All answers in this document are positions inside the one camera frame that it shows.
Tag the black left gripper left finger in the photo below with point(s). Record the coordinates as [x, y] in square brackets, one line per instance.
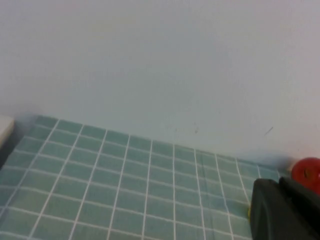
[272, 215]

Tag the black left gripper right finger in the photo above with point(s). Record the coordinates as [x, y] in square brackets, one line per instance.
[303, 200]

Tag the red apple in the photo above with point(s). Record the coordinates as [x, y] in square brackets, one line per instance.
[306, 170]

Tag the green checked tablecloth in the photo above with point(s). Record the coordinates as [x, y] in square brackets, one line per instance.
[125, 187]

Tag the white flat board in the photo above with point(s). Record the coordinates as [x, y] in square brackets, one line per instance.
[5, 130]

